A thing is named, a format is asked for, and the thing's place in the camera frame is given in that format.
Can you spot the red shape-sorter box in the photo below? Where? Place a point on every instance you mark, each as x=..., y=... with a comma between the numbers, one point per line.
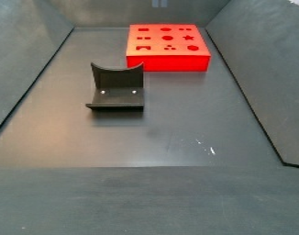
x=168, y=48

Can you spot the black curved holder bracket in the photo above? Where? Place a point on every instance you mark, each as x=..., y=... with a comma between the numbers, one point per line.
x=118, y=82

